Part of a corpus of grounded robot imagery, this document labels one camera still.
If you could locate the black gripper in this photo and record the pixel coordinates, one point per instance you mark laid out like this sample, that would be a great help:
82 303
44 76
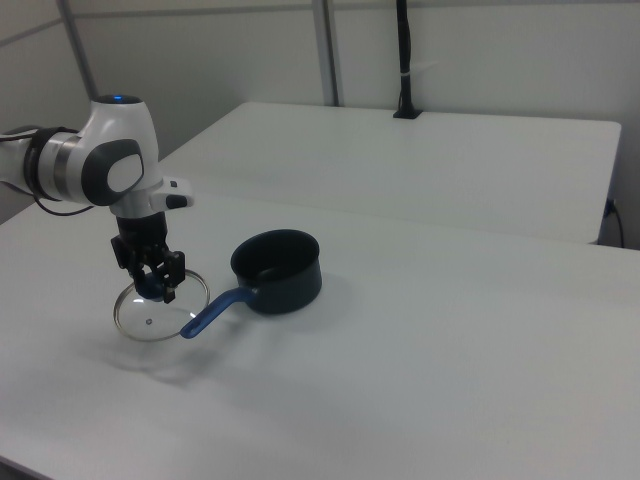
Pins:
142 235

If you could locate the glass lid with blue knob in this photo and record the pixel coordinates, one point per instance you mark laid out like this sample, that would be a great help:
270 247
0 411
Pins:
150 327

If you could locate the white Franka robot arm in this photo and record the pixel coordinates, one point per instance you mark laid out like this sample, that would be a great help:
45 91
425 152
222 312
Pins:
120 130

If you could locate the white table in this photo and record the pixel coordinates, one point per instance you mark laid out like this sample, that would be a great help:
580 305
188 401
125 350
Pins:
400 165

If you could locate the black pole with clamp base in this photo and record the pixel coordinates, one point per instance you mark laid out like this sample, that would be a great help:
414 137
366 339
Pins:
404 50

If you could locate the metal partition post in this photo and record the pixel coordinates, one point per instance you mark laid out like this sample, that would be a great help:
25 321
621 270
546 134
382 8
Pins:
332 50
82 60

